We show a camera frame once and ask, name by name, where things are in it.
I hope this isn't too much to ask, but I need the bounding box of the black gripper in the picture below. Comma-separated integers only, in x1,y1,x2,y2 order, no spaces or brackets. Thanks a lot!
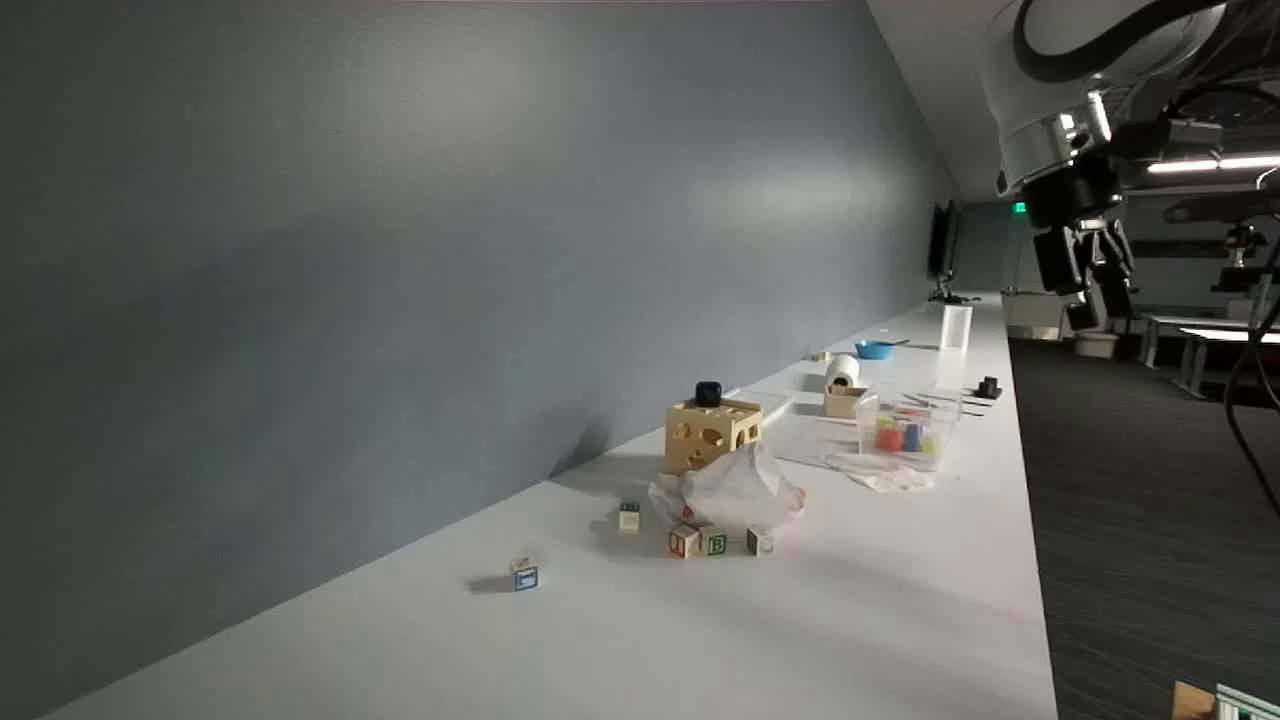
1028,168,1140,334

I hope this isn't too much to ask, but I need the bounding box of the red letter J wooden block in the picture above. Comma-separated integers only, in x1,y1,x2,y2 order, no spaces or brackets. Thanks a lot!
663,521,706,565

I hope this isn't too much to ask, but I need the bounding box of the white background table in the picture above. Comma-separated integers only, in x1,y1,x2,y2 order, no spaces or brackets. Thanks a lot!
1140,311,1280,399

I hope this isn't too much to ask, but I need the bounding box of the clear tall plastic cup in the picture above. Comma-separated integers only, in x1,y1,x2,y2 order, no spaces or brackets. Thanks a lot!
936,299,977,362

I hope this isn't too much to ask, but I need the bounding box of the ceiling strip light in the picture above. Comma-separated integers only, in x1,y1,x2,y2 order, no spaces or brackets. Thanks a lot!
1144,151,1280,180

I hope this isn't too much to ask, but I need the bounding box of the clear container with coloured pieces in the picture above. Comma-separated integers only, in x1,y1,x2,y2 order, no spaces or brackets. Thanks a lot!
856,395,954,472

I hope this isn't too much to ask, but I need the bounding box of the clear plastic sheet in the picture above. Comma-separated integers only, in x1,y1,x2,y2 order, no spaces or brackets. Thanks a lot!
822,443,942,495

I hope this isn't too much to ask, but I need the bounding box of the wooden shape sorter box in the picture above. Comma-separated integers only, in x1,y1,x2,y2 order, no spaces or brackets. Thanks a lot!
659,395,766,481

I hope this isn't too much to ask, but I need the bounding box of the white green box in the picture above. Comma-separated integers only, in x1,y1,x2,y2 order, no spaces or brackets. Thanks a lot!
1213,679,1280,720

